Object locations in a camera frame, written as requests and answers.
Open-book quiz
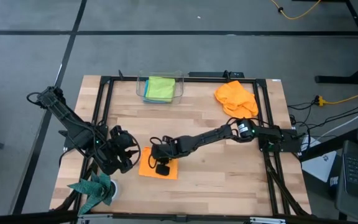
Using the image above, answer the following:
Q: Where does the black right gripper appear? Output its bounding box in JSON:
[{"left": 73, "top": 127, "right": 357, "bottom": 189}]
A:
[{"left": 150, "top": 136, "right": 181, "bottom": 177}]

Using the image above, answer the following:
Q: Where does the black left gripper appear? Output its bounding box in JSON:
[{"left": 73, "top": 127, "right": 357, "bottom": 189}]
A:
[{"left": 109, "top": 124, "right": 135, "bottom": 174}]

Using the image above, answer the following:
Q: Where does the orange microfiber towel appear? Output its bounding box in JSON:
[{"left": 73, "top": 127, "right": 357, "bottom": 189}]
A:
[
  {"left": 213, "top": 80, "right": 260, "bottom": 119},
  {"left": 138, "top": 146, "right": 179, "bottom": 180}
]

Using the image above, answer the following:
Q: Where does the teal microfiber towel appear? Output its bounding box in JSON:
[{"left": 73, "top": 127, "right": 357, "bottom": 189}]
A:
[{"left": 142, "top": 79, "right": 173, "bottom": 105}]

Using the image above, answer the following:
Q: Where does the green microfiber towel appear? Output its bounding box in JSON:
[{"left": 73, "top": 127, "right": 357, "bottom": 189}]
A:
[{"left": 144, "top": 76, "right": 177, "bottom": 103}]

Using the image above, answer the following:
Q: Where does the white plant pot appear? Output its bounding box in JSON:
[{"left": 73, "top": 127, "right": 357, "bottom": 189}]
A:
[{"left": 109, "top": 179, "right": 120, "bottom": 200}]

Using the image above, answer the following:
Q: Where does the green artificial plant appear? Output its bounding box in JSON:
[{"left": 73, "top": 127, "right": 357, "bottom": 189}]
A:
[{"left": 67, "top": 172, "right": 116, "bottom": 216}]

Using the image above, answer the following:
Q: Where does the clear plastic bin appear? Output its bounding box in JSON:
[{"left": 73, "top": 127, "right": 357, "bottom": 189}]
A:
[{"left": 135, "top": 70, "right": 185, "bottom": 105}]

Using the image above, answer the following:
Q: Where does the white cardboard box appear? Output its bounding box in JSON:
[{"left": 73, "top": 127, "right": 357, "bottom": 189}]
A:
[{"left": 301, "top": 151, "right": 337, "bottom": 184}]

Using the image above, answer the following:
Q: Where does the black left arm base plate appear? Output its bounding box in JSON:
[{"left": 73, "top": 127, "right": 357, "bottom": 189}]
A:
[{"left": 59, "top": 124, "right": 108, "bottom": 149}]

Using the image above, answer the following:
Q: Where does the black aluminium table frame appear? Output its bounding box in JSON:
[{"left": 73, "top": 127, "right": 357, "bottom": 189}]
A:
[{"left": 73, "top": 74, "right": 310, "bottom": 218}]

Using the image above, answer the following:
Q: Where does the silver metal bracket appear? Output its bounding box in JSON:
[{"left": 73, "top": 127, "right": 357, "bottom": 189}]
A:
[{"left": 249, "top": 217, "right": 286, "bottom": 224}]

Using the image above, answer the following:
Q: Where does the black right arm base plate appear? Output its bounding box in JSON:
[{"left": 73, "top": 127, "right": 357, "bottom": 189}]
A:
[{"left": 258, "top": 127, "right": 301, "bottom": 153}]

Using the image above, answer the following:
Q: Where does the yellow extension cable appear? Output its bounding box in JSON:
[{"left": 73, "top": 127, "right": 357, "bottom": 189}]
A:
[
  {"left": 314, "top": 93, "right": 358, "bottom": 107},
  {"left": 270, "top": 0, "right": 322, "bottom": 21}
]

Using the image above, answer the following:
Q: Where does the white cable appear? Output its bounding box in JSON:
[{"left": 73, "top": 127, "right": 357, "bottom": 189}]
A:
[{"left": 320, "top": 105, "right": 358, "bottom": 139}]

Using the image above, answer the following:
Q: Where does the black desk leg frame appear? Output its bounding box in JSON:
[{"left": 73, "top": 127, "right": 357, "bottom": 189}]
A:
[{"left": 314, "top": 0, "right": 358, "bottom": 85}]

